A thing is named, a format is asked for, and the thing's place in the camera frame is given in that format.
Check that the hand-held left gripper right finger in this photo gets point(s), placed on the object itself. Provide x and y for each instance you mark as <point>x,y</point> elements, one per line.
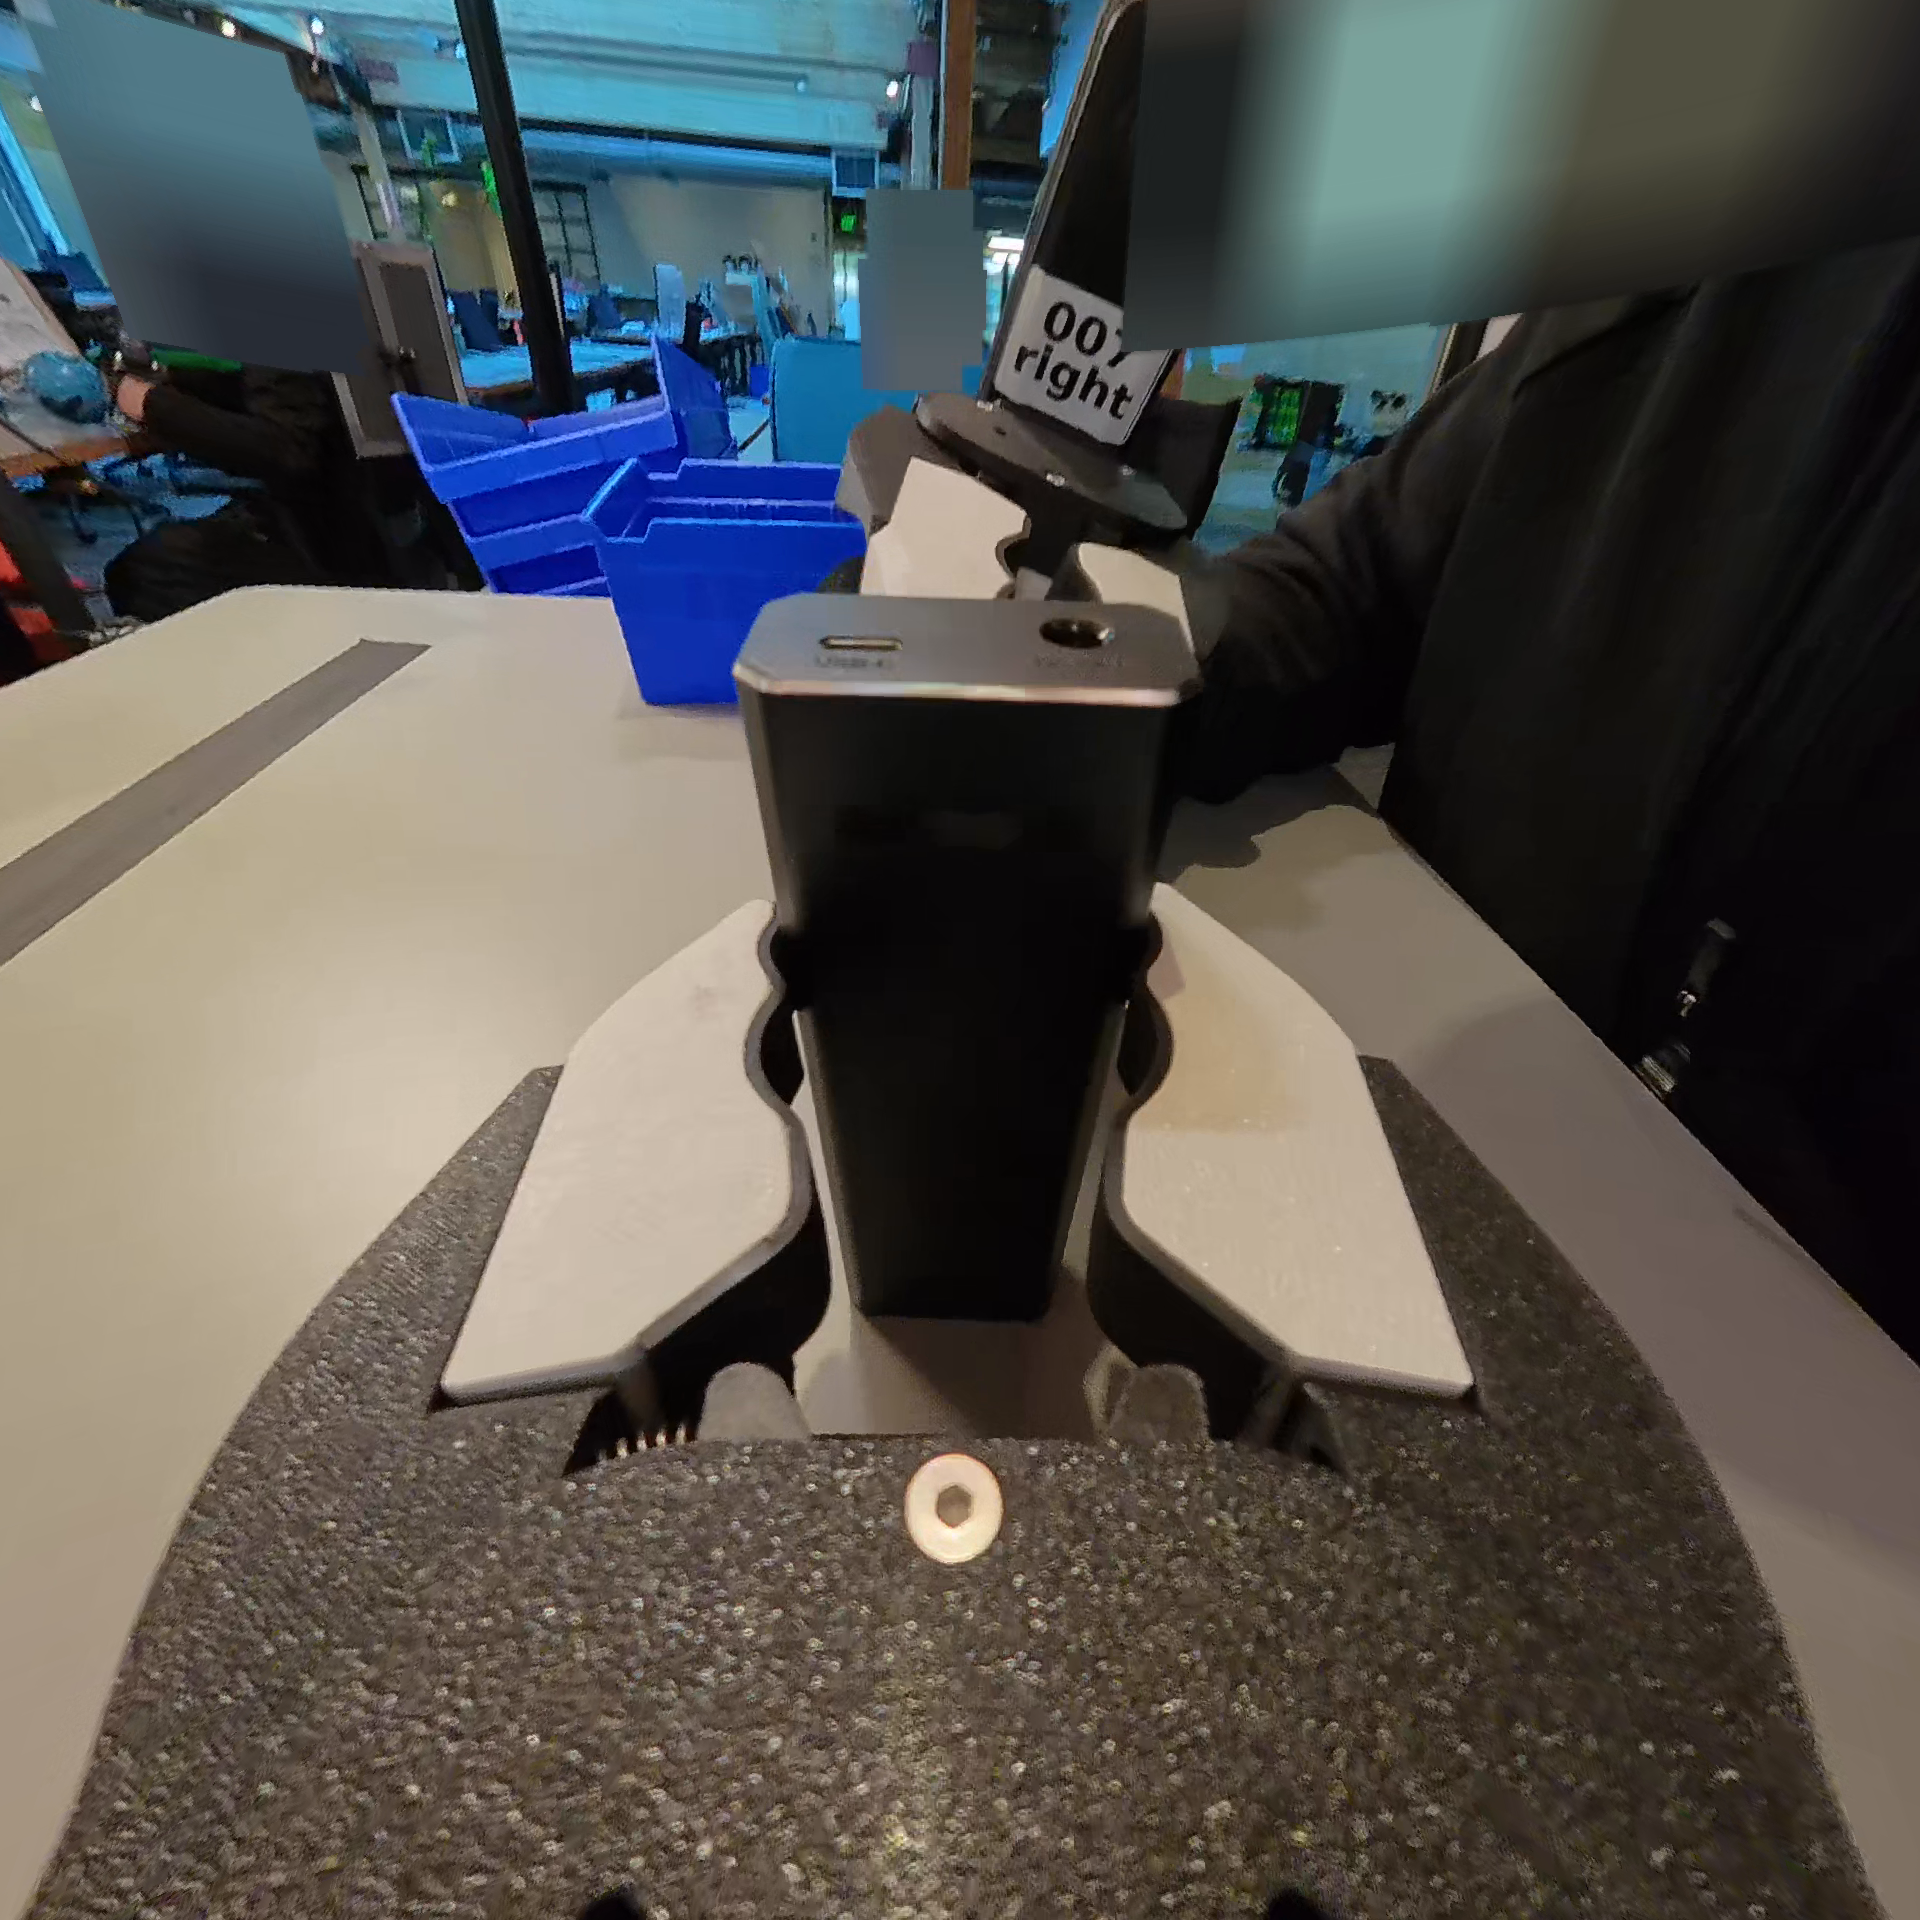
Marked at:
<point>1275,1201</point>

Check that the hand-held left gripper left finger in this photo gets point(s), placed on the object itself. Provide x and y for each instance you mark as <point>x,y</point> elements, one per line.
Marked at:
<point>645,1185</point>

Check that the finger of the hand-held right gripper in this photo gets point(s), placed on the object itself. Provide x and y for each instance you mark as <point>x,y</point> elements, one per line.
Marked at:
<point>1141,573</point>
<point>938,541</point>

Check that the black power bank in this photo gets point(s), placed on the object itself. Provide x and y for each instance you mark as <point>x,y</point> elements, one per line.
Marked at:
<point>960,975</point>

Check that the person's right forearm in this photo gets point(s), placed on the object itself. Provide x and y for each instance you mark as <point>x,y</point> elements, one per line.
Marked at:
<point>1320,631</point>

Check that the grey desk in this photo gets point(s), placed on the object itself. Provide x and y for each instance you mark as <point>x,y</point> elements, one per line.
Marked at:
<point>374,900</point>

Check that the blue partition panel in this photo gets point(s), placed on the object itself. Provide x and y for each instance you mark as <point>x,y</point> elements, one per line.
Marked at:
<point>818,404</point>

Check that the stack of blue bins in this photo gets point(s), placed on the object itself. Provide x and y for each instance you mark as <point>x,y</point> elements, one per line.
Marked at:
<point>690,600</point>

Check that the metal pole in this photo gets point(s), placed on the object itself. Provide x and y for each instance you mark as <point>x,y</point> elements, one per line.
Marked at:
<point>518,195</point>

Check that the person's torso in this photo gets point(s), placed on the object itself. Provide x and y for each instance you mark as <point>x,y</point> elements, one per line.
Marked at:
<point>1695,674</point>

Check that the grey framed panel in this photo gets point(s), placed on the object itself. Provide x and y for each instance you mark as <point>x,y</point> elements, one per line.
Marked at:
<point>398,344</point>

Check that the teal round object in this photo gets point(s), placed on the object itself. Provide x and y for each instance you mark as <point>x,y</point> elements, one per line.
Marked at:
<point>60,382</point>

